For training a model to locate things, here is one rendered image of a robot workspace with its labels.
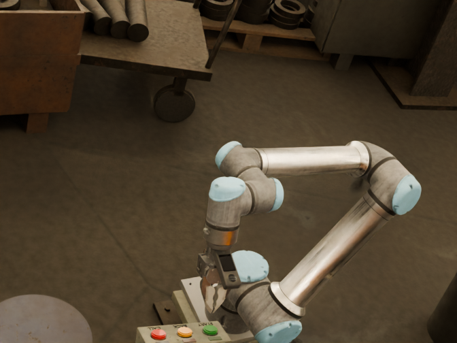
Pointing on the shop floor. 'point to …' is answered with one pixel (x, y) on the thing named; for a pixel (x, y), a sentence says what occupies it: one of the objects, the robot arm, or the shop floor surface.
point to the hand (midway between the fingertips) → (213, 309)
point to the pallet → (262, 26)
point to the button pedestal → (143, 334)
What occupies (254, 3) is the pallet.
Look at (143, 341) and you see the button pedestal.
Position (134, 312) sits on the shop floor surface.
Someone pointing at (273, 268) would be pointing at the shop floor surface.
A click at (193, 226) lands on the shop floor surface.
